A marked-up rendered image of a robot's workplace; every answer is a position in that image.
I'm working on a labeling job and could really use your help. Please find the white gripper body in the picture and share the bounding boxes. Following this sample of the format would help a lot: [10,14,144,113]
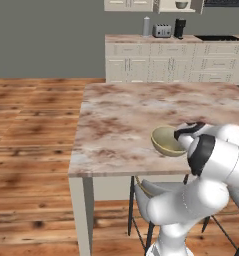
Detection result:
[173,121,207,151]

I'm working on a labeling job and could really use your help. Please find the yellow-green bowl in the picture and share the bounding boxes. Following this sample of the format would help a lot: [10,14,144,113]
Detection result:
[150,125,189,158]

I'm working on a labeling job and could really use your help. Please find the white dining counter base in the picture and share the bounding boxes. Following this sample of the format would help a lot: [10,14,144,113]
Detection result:
[67,170,192,256]

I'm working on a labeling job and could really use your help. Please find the open cream cabinet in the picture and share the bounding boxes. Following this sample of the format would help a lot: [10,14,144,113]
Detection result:
[153,0,206,15]

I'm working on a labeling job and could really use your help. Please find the green bowl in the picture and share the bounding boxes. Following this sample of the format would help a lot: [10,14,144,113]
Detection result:
[174,1,190,10]

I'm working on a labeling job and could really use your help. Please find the cream lower cupboard run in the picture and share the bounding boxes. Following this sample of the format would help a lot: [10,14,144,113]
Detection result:
[104,33,239,85]

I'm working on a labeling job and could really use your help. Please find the black hob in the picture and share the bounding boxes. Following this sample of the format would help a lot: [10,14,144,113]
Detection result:
[193,34,239,43]

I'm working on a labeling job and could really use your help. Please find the black coffee machine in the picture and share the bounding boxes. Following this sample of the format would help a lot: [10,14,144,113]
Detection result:
[173,18,188,40]

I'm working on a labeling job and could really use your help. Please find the silver toaster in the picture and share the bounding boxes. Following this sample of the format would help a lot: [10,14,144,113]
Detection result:
[152,23,173,39]

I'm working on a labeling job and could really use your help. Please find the grey cylindrical canister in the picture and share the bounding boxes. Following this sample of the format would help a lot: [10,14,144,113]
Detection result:
[142,15,152,37]

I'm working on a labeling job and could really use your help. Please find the dark range hood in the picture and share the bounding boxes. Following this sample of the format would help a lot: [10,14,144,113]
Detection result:
[203,0,239,8]

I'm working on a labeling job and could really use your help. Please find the cream upper cupboards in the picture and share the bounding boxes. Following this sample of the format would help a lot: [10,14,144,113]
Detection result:
[103,0,155,13]

